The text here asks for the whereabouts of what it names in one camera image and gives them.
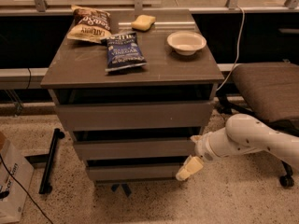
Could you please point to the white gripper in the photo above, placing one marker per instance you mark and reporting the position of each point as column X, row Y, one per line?
column 203, row 149

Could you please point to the grey drawer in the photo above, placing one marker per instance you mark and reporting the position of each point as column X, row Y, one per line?
column 118, row 173
column 134, row 116
column 137, row 148

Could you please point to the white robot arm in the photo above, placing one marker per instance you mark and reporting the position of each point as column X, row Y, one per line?
column 243, row 134

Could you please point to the grey top drawer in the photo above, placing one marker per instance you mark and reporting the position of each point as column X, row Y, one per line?
column 134, row 116

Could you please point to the grey drawer cabinet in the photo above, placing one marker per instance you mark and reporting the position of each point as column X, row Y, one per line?
column 77, row 76

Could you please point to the grey bottom drawer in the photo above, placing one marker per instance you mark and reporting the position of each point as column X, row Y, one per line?
column 118, row 173

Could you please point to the grey office chair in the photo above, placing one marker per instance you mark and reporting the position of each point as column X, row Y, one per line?
column 271, row 92

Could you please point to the white bowl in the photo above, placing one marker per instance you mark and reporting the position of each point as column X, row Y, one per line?
column 186, row 43

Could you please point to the blue vinegar chip bag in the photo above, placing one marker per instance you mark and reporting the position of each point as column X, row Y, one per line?
column 123, row 52

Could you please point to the yellow sponge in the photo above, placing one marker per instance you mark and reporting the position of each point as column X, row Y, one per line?
column 143, row 22

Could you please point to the black bar on floor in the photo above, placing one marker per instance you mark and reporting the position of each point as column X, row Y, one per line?
column 45, row 186

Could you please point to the brown chip bag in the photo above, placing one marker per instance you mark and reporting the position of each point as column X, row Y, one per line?
column 90, row 24

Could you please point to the metal window railing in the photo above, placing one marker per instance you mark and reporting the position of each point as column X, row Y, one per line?
column 137, row 0

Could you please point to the white cardboard box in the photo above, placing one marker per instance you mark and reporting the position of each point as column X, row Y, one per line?
column 14, row 178

